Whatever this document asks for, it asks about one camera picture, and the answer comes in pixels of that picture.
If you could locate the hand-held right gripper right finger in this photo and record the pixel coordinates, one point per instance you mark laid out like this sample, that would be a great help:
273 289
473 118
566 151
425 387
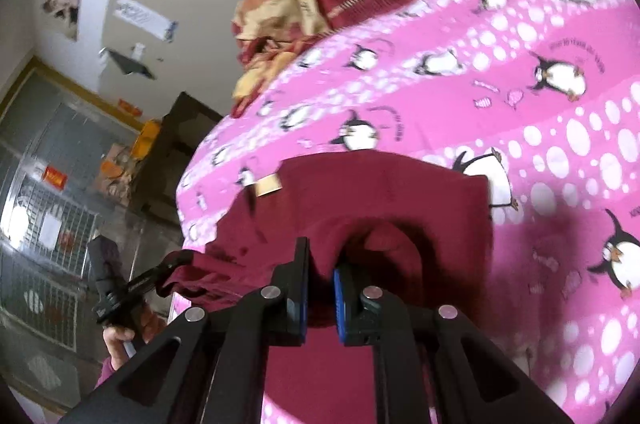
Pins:
342 299

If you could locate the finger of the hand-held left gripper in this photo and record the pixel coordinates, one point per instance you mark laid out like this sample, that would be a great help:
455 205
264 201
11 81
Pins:
160 268

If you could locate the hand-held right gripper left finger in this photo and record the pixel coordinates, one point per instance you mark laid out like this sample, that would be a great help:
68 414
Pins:
302 304

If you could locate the maroon sweatshirt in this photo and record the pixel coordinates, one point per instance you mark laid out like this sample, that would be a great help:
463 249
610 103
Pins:
350 204

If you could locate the person's left forearm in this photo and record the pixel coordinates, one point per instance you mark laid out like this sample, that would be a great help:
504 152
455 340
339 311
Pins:
106 376

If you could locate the person's left hand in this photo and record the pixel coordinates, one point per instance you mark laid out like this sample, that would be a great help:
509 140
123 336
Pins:
116 346

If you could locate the metal mesh gate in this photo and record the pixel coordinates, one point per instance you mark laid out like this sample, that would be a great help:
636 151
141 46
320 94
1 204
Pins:
45 279

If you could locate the white paper sheet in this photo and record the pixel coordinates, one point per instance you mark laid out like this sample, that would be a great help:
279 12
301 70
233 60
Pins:
51 228

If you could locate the red gate sticker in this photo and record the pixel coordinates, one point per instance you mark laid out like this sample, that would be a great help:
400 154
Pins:
55 176

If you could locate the dark wooden table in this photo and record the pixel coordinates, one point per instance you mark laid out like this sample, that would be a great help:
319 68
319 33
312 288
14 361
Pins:
170 139

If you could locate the yellow plastic basket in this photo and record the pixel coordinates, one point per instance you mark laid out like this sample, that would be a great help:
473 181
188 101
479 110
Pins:
146 139

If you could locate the white paper strip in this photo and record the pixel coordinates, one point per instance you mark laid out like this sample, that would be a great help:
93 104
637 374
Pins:
142 17

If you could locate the pink penguin printed blanket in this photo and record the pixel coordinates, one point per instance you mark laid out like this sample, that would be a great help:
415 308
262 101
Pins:
550 129

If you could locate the red wall sticker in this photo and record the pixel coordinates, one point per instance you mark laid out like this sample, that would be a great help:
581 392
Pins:
128 107

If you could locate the yellow door frame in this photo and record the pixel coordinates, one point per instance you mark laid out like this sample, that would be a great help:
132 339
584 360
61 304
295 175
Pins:
75 87

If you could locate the dark wall bracket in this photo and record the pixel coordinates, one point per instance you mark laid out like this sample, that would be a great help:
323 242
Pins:
127 65

